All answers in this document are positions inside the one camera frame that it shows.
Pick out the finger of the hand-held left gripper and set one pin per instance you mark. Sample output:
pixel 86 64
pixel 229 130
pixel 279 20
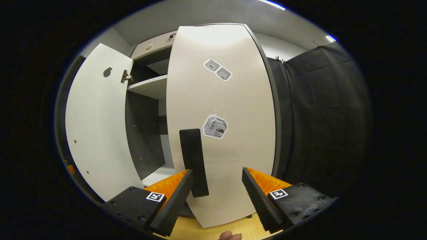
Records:
pixel 70 169

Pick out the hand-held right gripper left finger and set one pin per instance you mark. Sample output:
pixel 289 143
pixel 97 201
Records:
pixel 173 203

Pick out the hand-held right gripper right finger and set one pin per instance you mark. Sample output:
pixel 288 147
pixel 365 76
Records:
pixel 258 203

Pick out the white cabinet door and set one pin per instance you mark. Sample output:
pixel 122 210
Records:
pixel 96 133
pixel 240 150

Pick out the white and grey cabinet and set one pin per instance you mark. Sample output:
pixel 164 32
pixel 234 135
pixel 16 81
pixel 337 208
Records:
pixel 143 133

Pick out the metal door hinge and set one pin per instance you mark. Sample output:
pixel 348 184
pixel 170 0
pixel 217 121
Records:
pixel 126 77

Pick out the white cabinet shelf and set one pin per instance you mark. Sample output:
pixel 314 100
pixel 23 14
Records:
pixel 150 87

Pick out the beige cabinet drawer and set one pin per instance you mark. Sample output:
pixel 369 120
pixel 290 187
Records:
pixel 156 46

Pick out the black backdrop cloth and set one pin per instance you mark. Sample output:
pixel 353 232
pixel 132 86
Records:
pixel 320 116

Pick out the small ceiling light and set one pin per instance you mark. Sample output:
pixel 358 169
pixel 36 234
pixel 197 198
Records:
pixel 331 38

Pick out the long ceiling light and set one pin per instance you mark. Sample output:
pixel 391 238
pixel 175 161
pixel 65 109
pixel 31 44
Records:
pixel 272 4

